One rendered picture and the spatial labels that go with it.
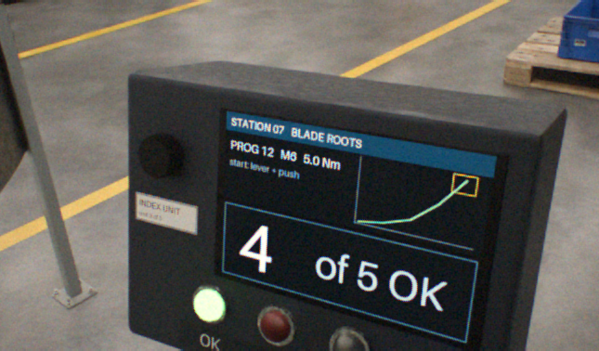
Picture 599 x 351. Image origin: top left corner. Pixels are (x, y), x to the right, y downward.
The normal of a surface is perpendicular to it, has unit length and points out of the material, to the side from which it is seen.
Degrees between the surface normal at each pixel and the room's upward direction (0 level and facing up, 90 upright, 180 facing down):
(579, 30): 90
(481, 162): 75
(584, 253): 0
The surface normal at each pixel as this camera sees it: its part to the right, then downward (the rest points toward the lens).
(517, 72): -0.57, 0.42
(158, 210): -0.45, 0.22
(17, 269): -0.05, -0.87
